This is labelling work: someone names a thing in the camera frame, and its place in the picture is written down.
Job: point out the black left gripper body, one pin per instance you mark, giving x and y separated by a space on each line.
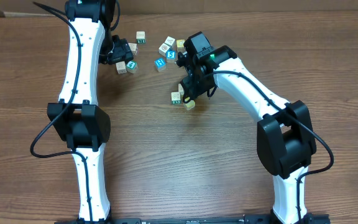
122 52

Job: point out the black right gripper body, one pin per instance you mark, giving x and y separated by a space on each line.
190 83

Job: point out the white block red drawing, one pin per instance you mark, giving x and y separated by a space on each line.
175 98

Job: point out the white-top green-sided block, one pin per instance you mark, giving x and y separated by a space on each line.
189 105

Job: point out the yellow-framed blue picture block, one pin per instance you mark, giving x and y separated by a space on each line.
180 89

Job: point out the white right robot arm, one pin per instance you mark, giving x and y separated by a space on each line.
285 141

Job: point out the leaf picture wooden block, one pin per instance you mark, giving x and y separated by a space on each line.
133 48

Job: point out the butterfly picture wooden block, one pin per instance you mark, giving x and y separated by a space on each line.
121 67

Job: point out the green number 4 block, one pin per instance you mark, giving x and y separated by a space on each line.
132 66

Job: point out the green letter R block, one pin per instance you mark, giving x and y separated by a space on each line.
140 37

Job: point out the yellow-top wooden block rear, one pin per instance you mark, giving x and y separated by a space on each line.
180 45

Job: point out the blue number 5 block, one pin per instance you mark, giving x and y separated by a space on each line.
171 56

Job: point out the white-top wooden block rear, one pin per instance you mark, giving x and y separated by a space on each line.
170 41

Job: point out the plain wooden picture block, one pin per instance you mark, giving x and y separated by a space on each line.
163 49

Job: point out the blue-top wooden block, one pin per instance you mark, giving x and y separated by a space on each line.
160 64

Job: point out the cardboard back panel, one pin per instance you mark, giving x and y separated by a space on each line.
23 7

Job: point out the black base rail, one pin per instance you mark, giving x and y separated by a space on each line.
245 219

